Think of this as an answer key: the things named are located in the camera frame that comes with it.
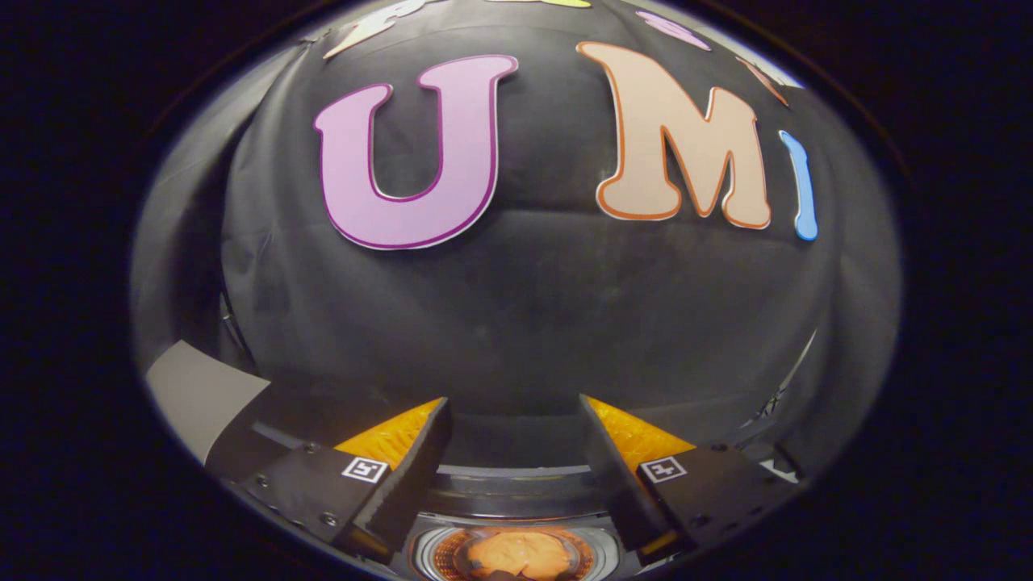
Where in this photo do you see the orange button shirt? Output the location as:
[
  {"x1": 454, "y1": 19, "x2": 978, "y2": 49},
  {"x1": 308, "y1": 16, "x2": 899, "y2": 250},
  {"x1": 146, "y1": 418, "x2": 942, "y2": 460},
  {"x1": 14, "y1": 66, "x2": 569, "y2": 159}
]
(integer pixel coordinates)
[{"x1": 466, "y1": 531, "x2": 572, "y2": 580}]

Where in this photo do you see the thin white stand pole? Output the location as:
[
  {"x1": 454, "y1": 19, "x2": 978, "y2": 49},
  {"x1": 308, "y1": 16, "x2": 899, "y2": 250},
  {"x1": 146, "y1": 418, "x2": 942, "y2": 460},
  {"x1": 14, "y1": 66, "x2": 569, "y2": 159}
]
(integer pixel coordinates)
[{"x1": 755, "y1": 329, "x2": 818, "y2": 424}]

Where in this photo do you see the black backdrop cloth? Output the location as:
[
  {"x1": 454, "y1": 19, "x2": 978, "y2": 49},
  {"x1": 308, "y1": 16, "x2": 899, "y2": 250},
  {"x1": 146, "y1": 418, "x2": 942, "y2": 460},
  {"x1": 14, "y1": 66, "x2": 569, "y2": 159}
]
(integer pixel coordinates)
[{"x1": 133, "y1": 0, "x2": 901, "y2": 485}]

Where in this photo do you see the beige cabinet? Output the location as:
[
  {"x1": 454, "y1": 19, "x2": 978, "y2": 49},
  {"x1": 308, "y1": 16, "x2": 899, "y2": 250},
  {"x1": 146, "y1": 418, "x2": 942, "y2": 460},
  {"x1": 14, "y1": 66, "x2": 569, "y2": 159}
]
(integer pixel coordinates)
[{"x1": 145, "y1": 341, "x2": 279, "y2": 477}]

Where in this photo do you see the grey washing machine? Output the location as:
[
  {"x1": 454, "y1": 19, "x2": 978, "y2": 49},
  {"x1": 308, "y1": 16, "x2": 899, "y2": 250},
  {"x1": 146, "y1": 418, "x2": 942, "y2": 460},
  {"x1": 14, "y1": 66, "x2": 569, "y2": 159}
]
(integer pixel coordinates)
[{"x1": 266, "y1": 428, "x2": 780, "y2": 581}]

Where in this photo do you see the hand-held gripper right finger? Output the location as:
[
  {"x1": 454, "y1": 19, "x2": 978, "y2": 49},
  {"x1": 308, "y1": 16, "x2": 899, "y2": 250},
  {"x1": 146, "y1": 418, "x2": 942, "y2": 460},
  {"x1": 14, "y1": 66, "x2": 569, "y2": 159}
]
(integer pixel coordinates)
[{"x1": 578, "y1": 394, "x2": 801, "y2": 566}]

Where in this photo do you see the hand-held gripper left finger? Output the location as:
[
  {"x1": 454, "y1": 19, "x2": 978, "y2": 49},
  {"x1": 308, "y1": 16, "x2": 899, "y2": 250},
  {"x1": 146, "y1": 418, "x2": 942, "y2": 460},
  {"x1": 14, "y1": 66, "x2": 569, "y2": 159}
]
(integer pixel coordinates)
[{"x1": 242, "y1": 397, "x2": 453, "y2": 563}]

